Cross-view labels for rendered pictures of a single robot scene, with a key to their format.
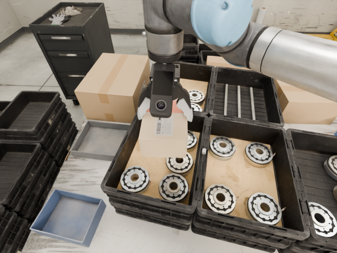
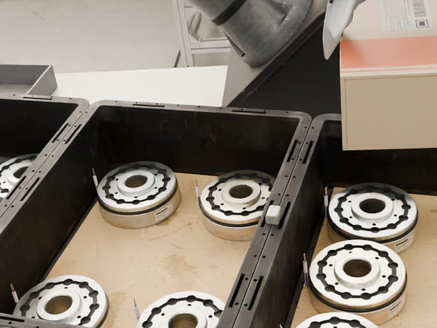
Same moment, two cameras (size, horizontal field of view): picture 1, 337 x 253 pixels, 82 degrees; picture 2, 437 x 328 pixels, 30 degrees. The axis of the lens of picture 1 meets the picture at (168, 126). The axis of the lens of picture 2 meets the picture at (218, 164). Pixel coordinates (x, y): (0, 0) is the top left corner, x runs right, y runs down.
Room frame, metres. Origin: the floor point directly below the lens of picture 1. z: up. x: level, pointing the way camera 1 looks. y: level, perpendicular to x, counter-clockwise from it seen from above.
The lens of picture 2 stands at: (1.04, -0.07, 1.47)
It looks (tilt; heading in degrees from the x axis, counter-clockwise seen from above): 35 degrees down; 189
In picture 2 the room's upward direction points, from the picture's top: 8 degrees counter-clockwise
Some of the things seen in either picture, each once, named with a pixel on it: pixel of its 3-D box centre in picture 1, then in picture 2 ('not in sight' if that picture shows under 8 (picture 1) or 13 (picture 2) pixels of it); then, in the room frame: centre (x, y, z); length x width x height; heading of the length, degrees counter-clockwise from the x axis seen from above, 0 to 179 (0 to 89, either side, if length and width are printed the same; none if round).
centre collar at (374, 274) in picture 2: (179, 160); (356, 269); (0.40, -0.04, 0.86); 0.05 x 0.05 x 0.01
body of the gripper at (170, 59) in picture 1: (165, 72); not in sight; (0.40, 0.01, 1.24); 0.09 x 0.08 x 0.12; 177
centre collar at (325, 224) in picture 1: (319, 218); (25, 173); (0.19, -0.46, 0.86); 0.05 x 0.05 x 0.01
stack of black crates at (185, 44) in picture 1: (178, 58); not in sight; (2.08, -0.12, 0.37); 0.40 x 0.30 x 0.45; 88
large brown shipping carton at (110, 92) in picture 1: (119, 86); not in sight; (0.95, 0.30, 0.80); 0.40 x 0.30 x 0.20; 172
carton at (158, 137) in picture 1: (165, 126); (406, 65); (0.37, 0.01, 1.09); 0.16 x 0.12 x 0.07; 177
